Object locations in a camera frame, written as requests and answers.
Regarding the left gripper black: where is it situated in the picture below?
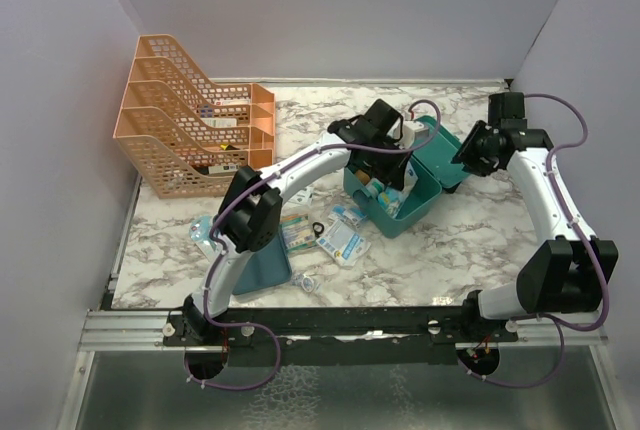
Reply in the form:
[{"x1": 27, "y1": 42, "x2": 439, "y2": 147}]
[{"x1": 366, "y1": 138, "x2": 413, "y2": 191}]

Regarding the white bottle green label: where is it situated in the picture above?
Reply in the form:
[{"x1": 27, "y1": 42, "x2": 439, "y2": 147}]
[{"x1": 366, "y1": 178, "x2": 386, "y2": 198}]

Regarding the green medicine box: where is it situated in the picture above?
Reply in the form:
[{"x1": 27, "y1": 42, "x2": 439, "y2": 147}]
[{"x1": 343, "y1": 125, "x2": 469, "y2": 238}]

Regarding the clear blue swab bag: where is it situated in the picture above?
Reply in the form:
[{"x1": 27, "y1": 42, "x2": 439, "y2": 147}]
[{"x1": 377, "y1": 162, "x2": 418, "y2": 218}]

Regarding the small blue white box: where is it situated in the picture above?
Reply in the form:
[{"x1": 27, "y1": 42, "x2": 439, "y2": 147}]
[{"x1": 330, "y1": 204, "x2": 368, "y2": 228}]

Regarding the white blue gauze pack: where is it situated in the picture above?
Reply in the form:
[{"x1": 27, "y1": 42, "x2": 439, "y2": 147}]
[{"x1": 316, "y1": 220, "x2": 371, "y2": 267}]

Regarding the green orange bandage box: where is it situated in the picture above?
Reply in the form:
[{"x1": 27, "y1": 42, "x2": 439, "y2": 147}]
[{"x1": 280, "y1": 214, "x2": 317, "y2": 254}]

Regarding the teal divided tray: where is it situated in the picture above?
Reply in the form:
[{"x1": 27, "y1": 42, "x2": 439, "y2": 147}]
[{"x1": 232, "y1": 236, "x2": 292, "y2": 296}]

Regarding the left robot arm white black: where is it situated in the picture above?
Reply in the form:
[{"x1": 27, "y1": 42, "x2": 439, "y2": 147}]
[{"x1": 182, "y1": 99, "x2": 415, "y2": 345}]

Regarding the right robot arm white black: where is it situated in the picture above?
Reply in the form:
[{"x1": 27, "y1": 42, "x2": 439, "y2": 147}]
[{"x1": 452, "y1": 92, "x2": 619, "y2": 341}]

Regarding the blue white flat packet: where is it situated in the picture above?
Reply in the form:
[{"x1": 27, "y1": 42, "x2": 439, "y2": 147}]
[{"x1": 290, "y1": 186, "x2": 313, "y2": 207}]

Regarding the clear small plastic packet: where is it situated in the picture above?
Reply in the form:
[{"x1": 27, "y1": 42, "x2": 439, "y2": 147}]
[{"x1": 290, "y1": 273, "x2": 318, "y2": 293}]

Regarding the mask packet under tray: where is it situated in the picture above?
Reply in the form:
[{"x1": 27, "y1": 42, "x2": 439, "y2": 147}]
[{"x1": 189, "y1": 215, "x2": 218, "y2": 262}]

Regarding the orange plastic file organizer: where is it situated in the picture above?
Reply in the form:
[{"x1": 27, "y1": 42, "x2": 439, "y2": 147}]
[{"x1": 113, "y1": 34, "x2": 276, "y2": 199}]

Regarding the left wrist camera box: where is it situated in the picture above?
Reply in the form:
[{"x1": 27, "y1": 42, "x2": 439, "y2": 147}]
[{"x1": 398, "y1": 121, "x2": 430, "y2": 149}]

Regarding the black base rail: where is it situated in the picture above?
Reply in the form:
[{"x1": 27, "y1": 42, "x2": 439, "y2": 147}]
[{"x1": 163, "y1": 306, "x2": 517, "y2": 367}]

